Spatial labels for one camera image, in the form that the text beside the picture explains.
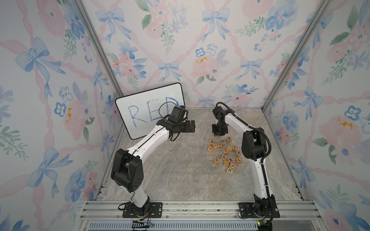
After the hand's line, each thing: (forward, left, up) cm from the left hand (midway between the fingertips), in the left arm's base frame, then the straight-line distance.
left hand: (190, 124), depth 86 cm
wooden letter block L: (-15, -31, -16) cm, 38 cm away
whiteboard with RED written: (+8, +30, +3) cm, 32 cm away
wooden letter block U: (-7, -14, -17) cm, 23 cm away
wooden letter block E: (+1, -27, -17) cm, 32 cm away
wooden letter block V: (-2, -15, -16) cm, 22 cm away
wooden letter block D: (-15, -17, -17) cm, 28 cm away
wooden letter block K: (-21, -24, -17) cm, 36 cm away
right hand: (+6, -20, -17) cm, 27 cm away
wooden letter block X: (-14, -25, -17) cm, 34 cm away
